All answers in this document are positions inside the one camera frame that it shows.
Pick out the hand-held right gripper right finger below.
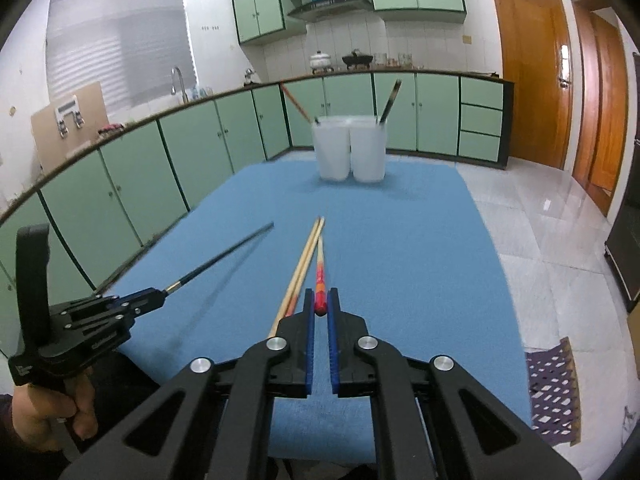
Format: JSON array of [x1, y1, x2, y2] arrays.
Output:
[[326, 288, 583, 480]]

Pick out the black wok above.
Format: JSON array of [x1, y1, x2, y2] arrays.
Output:
[[341, 50, 373, 70]]

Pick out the purple lattice floor mat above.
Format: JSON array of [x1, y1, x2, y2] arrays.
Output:
[[525, 338, 582, 447]]

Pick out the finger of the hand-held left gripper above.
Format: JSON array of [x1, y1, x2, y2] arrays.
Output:
[[61, 310, 138, 357], [54, 287, 167, 322]]

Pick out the person's left forearm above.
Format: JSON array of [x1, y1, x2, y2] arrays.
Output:
[[0, 394, 31, 466]]

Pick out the red patterned chopstick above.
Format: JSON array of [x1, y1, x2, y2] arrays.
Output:
[[314, 237, 328, 317], [280, 84, 322, 126]]

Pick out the person's left hand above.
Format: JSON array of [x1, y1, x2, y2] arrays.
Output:
[[11, 366, 99, 454]]

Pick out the light wooden chopstick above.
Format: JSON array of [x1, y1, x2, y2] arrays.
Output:
[[286, 216, 326, 317], [268, 216, 322, 338]]

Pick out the blue tablecloth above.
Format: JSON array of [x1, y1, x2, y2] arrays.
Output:
[[107, 152, 533, 461]]

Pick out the green drawer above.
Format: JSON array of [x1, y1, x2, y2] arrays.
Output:
[[457, 131, 502, 162], [460, 76, 504, 110], [459, 104, 503, 137]]

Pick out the black chopstick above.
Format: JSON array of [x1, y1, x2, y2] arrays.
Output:
[[162, 221, 276, 295], [379, 79, 402, 126]]

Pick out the open wooden door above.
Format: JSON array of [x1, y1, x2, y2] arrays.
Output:
[[571, 0, 631, 216]]

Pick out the black glass-front cabinet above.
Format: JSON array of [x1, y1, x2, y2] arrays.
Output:
[[604, 52, 640, 313]]

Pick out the white plastic utensil holder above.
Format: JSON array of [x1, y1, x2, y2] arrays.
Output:
[[311, 115, 388, 184]]

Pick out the gas stove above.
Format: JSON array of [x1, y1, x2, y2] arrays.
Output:
[[307, 65, 376, 77]]

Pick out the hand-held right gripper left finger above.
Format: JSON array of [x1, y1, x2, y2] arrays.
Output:
[[59, 288, 317, 480]]

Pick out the wood-panel water dispenser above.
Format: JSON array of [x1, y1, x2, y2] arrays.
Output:
[[31, 82, 108, 173]]

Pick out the white window blind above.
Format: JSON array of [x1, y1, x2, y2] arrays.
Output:
[[46, 0, 197, 111]]

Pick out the chrome kitchen faucet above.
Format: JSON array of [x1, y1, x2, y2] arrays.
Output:
[[170, 66, 188, 103]]

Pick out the green lower cabinets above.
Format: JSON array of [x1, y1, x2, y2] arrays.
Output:
[[0, 71, 515, 306]]

